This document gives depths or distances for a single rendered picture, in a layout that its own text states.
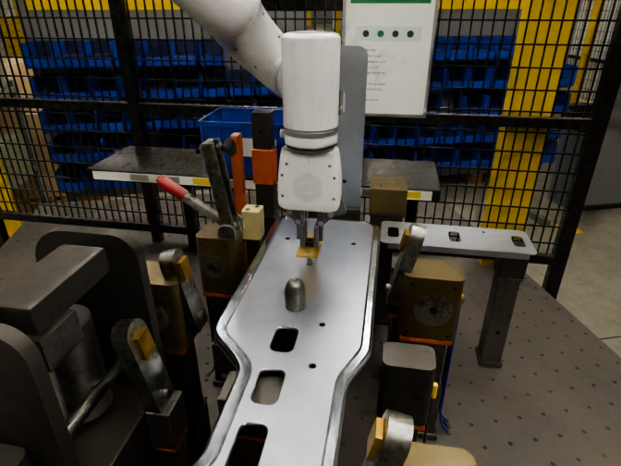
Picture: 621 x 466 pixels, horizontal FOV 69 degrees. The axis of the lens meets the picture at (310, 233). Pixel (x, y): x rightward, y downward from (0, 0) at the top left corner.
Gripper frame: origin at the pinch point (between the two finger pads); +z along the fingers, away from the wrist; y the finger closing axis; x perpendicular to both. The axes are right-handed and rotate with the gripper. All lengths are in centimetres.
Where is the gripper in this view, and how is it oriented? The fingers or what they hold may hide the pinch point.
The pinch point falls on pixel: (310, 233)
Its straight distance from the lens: 77.4
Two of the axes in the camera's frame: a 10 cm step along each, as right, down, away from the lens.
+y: 9.9, 0.8, -1.5
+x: 1.7, -4.5, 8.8
